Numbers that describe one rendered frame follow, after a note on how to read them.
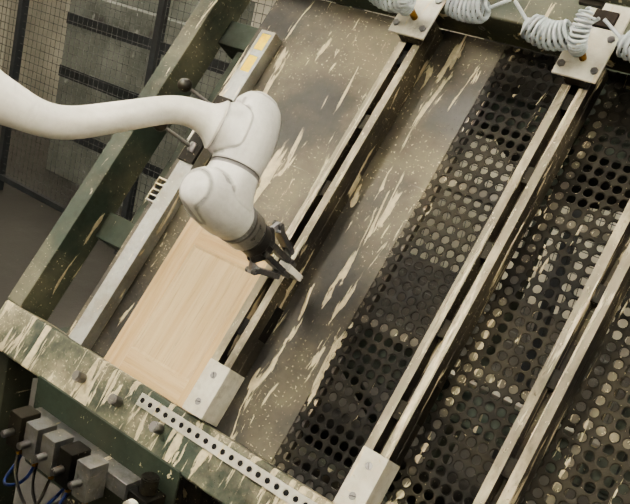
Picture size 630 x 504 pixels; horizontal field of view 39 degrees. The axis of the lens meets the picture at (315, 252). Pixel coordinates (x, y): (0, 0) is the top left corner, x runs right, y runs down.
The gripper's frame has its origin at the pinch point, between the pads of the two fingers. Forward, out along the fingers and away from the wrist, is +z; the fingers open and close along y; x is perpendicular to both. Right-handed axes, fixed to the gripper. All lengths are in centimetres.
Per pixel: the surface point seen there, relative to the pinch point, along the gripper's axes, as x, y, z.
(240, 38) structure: 62, 56, 11
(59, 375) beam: 45, -47, 3
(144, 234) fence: 46.8, -6.5, 4.1
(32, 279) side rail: 71, -30, 3
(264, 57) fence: 45, 50, 5
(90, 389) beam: 34, -45, 3
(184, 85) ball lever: 52, 30, -7
